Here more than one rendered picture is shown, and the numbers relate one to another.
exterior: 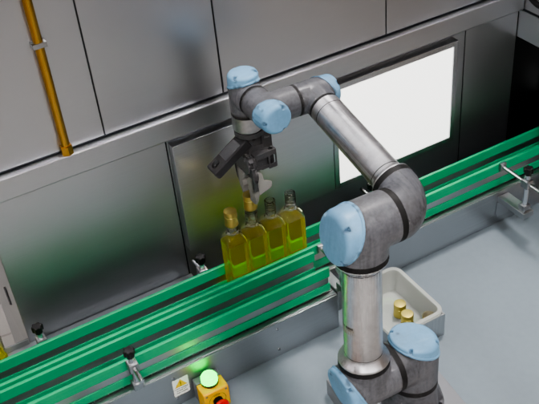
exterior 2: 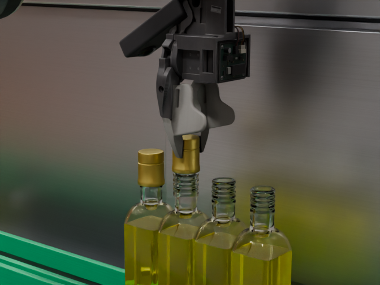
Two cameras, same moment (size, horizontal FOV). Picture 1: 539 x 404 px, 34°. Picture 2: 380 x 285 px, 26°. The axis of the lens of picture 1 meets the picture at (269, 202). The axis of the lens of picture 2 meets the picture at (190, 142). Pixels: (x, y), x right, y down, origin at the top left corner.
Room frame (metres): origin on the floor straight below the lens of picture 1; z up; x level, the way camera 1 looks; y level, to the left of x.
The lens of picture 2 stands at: (1.37, -0.86, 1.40)
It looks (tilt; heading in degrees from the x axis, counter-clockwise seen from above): 12 degrees down; 65
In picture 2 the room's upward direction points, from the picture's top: straight up
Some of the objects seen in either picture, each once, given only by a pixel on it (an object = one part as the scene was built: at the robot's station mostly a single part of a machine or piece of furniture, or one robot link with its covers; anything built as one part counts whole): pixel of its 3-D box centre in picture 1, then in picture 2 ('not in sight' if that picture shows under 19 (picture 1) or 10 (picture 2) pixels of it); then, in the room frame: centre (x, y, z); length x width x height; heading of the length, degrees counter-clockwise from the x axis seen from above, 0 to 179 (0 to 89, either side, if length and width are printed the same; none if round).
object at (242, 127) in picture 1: (246, 119); not in sight; (1.80, 0.03, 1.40); 0.08 x 0.08 x 0.05
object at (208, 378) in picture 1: (208, 377); not in sight; (1.50, 0.20, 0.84); 0.04 x 0.04 x 0.03
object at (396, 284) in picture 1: (394, 310); not in sight; (1.71, -0.31, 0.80); 0.22 x 0.17 x 0.09; 26
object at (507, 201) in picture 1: (519, 195); not in sight; (2.03, -0.73, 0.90); 0.17 x 0.05 x 0.23; 26
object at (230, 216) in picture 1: (230, 217); (151, 167); (1.76, 0.10, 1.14); 0.04 x 0.04 x 0.04
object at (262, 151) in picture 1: (253, 147); (204, 32); (1.80, 0.03, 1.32); 0.09 x 0.08 x 0.12; 117
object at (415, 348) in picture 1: (411, 356); not in sight; (1.39, -0.29, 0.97); 0.13 x 0.12 x 0.14; 116
